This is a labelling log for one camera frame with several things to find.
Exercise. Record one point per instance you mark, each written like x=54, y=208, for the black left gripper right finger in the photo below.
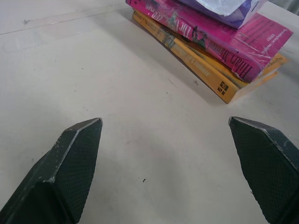
x=268, y=168

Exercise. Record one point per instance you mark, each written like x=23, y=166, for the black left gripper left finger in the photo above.
x=63, y=172

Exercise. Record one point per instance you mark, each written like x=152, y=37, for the purple white plastic packet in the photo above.
x=233, y=11

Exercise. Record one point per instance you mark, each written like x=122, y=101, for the yellow paperback book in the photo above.
x=205, y=72

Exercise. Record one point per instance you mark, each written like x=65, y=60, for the pink paperback book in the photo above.
x=224, y=39

